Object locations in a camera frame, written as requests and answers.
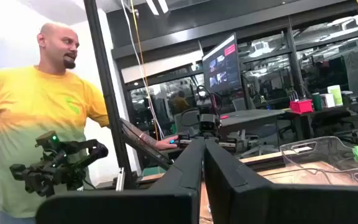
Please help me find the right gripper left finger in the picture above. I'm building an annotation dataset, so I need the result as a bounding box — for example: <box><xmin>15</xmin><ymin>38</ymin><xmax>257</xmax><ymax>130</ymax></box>
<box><xmin>35</xmin><ymin>136</ymin><xmax>206</xmax><ymax>224</ymax></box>

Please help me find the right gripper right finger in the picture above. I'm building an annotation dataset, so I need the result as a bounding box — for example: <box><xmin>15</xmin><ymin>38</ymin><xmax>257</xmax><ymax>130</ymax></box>
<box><xmin>204</xmin><ymin>138</ymin><xmax>358</xmax><ymax>224</ymax></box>

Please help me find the grey office desk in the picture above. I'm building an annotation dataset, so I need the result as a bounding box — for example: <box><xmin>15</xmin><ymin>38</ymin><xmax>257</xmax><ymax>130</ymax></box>
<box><xmin>218</xmin><ymin>108</ymin><xmax>287</xmax><ymax>129</ymax></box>

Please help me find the grey office chair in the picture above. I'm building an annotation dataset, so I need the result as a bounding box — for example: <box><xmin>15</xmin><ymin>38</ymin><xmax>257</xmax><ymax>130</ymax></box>
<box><xmin>173</xmin><ymin>109</ymin><xmax>201</xmax><ymax>137</ymax></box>

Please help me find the person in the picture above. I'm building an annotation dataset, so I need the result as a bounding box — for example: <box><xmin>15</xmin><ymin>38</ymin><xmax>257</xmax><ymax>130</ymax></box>
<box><xmin>0</xmin><ymin>21</ymin><xmax>180</xmax><ymax>224</ymax></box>
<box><xmin>170</xmin><ymin>90</ymin><xmax>190</xmax><ymax>115</ymax></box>

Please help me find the lit computer monitor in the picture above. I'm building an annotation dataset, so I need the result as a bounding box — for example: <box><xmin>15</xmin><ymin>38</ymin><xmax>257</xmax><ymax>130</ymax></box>
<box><xmin>201</xmin><ymin>32</ymin><xmax>242</xmax><ymax>95</ymax></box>

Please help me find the pink red storage box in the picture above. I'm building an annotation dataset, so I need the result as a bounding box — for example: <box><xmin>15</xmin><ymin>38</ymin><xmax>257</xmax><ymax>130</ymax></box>
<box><xmin>289</xmin><ymin>98</ymin><xmax>314</xmax><ymax>114</ymax></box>

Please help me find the clear plastic bin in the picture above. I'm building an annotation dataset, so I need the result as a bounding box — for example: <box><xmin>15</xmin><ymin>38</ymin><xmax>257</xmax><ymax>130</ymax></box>
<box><xmin>279</xmin><ymin>136</ymin><xmax>358</xmax><ymax>187</ymax></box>

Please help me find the dark green cup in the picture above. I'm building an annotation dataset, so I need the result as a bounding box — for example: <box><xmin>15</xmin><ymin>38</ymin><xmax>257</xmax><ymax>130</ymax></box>
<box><xmin>311</xmin><ymin>92</ymin><xmax>323</xmax><ymax>112</ymax></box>

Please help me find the black office desk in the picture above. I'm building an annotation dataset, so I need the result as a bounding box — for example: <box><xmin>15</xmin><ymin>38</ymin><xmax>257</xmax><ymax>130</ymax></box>
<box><xmin>283</xmin><ymin>104</ymin><xmax>358</xmax><ymax>147</ymax></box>

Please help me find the small white box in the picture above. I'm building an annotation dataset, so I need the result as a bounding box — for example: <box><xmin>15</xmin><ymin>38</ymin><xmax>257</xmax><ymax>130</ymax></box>
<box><xmin>320</xmin><ymin>93</ymin><xmax>336</xmax><ymax>109</ymax></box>

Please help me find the white ceiling light fixture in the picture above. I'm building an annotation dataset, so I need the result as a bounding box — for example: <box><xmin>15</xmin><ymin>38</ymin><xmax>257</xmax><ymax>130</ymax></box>
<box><xmin>144</xmin><ymin>0</ymin><xmax>170</xmax><ymax>16</ymax></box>

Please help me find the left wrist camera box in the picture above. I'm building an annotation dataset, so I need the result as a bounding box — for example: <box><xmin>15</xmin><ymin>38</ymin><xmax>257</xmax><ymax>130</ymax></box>
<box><xmin>200</xmin><ymin>113</ymin><xmax>219</xmax><ymax>133</ymax></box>

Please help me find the silver metal bracket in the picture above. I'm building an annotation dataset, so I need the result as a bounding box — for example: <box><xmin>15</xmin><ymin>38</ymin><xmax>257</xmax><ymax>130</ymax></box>
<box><xmin>115</xmin><ymin>167</ymin><xmax>126</xmax><ymax>192</ymax></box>

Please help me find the black aluminium table frame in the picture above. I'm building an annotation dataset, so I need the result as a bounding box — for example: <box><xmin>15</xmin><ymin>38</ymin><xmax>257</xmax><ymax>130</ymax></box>
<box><xmin>83</xmin><ymin>0</ymin><xmax>138</xmax><ymax>191</ymax></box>

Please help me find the white hanging cable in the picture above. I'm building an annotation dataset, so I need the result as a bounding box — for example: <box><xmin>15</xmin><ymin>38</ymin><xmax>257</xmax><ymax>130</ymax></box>
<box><xmin>119</xmin><ymin>0</ymin><xmax>165</xmax><ymax>140</ymax></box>

